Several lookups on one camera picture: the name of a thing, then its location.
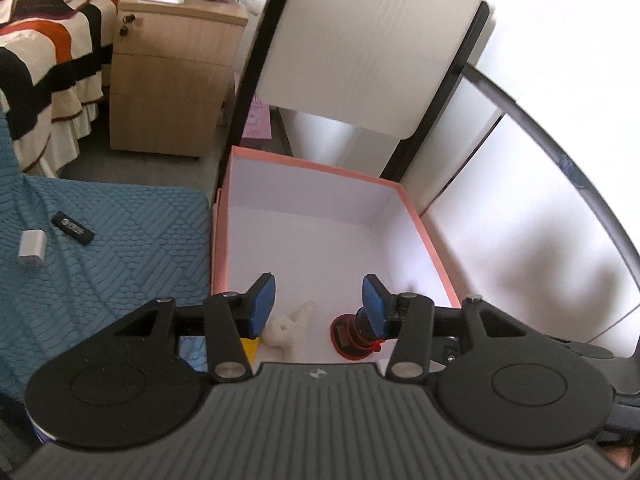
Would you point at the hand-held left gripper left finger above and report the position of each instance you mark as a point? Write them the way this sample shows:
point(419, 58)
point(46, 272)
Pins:
point(262, 305)

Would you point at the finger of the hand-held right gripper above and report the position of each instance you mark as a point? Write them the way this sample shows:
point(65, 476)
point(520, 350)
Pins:
point(590, 350)
point(445, 351)

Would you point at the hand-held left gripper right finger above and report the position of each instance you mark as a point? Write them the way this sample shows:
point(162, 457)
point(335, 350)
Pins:
point(375, 310)

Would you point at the white bone-shaped toy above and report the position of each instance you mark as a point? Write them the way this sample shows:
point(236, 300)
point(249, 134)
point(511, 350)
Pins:
point(287, 332)

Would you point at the red and black round device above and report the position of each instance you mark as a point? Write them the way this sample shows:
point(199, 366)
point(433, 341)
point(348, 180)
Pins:
point(347, 337)

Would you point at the yellow screwdriver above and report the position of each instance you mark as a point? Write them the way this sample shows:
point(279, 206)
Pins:
point(250, 348)

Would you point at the pink cardboard box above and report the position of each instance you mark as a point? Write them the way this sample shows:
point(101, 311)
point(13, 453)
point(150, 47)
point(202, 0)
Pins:
point(310, 220)

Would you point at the white wardrobe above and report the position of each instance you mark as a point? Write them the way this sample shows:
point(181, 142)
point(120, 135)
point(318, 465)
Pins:
point(525, 240)

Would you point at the blue textured chair cover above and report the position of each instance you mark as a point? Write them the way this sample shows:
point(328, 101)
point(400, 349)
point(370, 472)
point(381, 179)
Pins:
point(125, 285)

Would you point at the pink paper bag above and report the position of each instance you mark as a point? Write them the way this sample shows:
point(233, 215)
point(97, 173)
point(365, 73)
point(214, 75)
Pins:
point(257, 117)

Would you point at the black USB stick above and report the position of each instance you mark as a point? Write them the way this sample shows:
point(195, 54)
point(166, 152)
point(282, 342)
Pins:
point(73, 228)

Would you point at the black curved metal tube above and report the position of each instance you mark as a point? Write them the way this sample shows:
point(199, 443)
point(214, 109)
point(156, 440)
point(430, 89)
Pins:
point(550, 146)

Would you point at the wooden nightstand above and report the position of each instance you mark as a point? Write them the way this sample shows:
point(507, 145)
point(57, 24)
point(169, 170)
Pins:
point(165, 90)

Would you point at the white square charger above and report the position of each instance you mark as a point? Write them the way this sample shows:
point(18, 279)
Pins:
point(31, 247)

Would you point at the black keys in lock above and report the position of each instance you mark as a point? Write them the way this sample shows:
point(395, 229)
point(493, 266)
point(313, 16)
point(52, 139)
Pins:
point(126, 25)

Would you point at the striped bed blanket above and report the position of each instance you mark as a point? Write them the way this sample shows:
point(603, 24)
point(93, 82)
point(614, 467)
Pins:
point(45, 35)

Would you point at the beige chair with black frame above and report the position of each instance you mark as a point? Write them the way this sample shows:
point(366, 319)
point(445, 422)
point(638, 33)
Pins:
point(350, 35)

